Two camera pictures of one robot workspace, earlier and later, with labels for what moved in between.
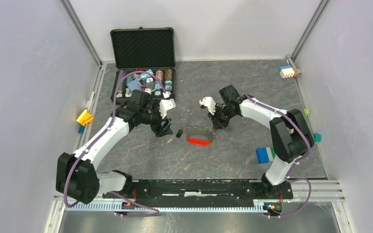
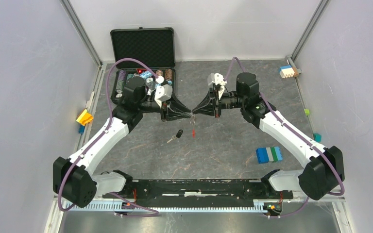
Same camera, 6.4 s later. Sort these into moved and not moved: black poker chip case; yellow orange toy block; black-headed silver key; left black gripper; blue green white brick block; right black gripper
Moved: right black gripper; left black gripper
Not moved: blue green white brick block; yellow orange toy block; black-headed silver key; black poker chip case
